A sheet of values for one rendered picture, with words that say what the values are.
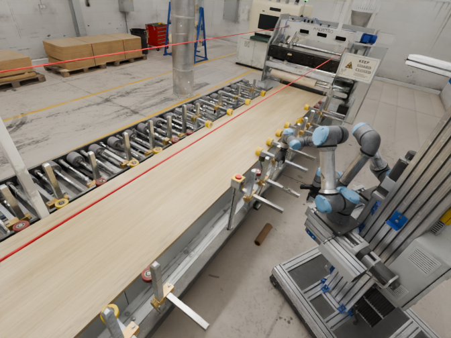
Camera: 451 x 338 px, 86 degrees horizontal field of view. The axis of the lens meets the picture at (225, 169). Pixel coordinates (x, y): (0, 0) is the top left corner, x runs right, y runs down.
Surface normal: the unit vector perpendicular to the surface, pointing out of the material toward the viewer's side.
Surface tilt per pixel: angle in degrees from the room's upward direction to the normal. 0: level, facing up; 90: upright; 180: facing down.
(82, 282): 0
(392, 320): 0
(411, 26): 90
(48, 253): 0
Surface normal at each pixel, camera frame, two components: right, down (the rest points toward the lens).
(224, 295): 0.11, -0.79
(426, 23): -0.51, 0.48
